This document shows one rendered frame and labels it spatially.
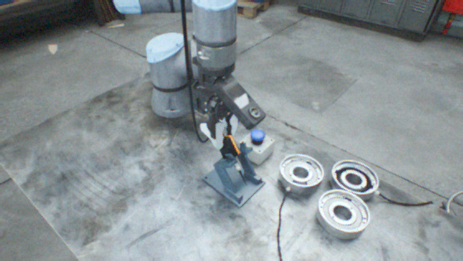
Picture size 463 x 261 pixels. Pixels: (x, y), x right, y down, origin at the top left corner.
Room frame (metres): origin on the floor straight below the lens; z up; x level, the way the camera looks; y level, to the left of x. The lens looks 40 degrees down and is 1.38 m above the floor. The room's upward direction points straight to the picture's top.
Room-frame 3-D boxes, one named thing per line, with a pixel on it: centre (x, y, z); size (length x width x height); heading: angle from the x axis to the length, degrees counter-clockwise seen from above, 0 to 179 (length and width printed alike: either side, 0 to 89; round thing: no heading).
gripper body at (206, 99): (0.51, 0.03, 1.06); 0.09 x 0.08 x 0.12; 47
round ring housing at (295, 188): (0.48, -0.17, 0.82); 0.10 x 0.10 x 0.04
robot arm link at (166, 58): (0.82, 0.18, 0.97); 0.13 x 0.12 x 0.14; 96
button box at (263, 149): (0.58, -0.07, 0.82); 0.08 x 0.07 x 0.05; 50
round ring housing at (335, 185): (0.46, -0.30, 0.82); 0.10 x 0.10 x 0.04
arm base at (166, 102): (0.82, 0.19, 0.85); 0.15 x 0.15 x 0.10
